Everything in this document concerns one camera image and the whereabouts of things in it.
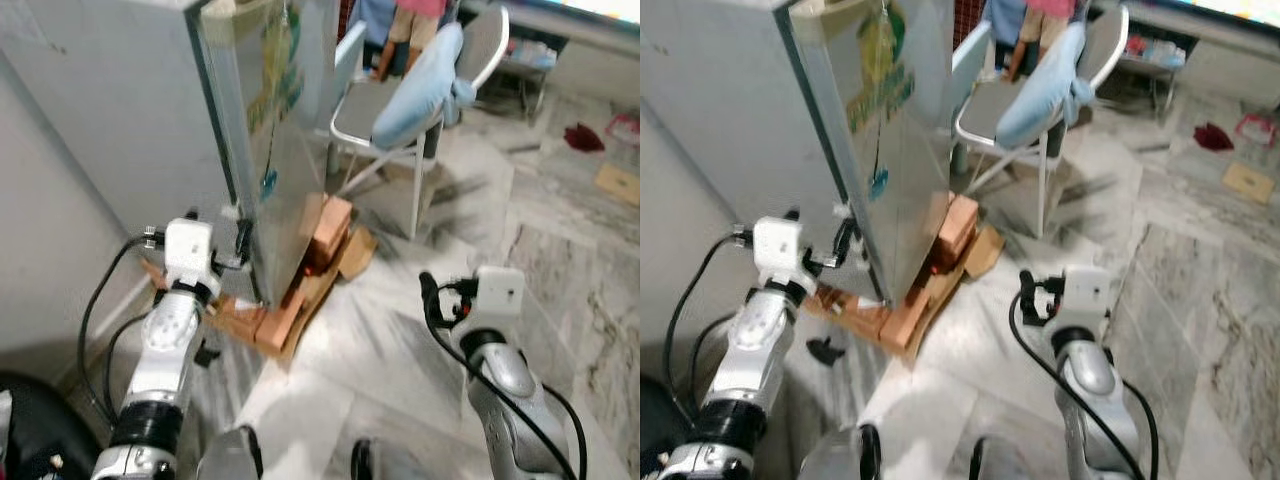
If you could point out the silver fridge door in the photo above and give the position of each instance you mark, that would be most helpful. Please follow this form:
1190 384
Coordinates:
290 160
900 170

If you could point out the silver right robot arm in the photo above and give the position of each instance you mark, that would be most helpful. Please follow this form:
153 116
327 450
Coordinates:
510 390
1095 390

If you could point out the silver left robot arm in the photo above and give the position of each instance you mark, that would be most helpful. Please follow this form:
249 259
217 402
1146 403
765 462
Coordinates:
165 345
750 350

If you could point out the silver mini fridge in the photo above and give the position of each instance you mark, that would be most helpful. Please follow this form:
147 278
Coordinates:
730 110
110 110

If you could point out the blue hanging tag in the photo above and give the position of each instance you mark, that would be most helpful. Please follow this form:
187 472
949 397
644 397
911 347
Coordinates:
878 184
269 183

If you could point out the green yellow door sticker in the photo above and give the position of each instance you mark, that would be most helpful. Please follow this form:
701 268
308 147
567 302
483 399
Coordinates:
880 80
275 80

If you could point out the white chair with grey seat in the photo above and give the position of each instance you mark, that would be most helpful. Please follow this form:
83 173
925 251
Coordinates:
985 105
360 112

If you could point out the robot right leg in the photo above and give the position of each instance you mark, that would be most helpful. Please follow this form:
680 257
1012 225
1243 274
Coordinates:
372 462

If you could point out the robot leg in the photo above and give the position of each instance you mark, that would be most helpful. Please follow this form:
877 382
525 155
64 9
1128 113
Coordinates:
228 455
372 462
840 455

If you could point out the light blue cloth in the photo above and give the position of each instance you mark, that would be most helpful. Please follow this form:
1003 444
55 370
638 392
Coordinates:
420 95
1040 95

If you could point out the robot left leg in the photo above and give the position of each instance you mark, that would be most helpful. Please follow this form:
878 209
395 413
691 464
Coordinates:
840 455
228 455

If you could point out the small tan cardboard piece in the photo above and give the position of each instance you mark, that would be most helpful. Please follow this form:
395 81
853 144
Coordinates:
618 185
1248 184

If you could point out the dark red cloth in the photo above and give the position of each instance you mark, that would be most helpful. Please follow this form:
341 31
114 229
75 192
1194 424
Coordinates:
1213 138
583 138

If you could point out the pink plastic item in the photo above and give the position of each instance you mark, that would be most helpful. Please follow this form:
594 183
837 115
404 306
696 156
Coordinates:
1257 130
625 128

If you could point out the person in pink shirt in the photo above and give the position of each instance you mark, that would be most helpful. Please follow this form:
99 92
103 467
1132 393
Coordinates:
415 25
1045 25

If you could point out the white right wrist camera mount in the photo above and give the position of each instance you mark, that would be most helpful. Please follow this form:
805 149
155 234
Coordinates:
1088 298
500 298

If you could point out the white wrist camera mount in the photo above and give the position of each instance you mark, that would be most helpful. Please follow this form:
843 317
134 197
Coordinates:
1088 298
777 248
188 250
500 298

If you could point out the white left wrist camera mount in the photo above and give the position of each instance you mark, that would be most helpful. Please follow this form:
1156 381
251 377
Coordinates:
777 248
188 250

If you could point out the metal frame table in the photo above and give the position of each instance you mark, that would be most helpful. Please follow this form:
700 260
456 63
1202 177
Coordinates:
525 60
1150 60

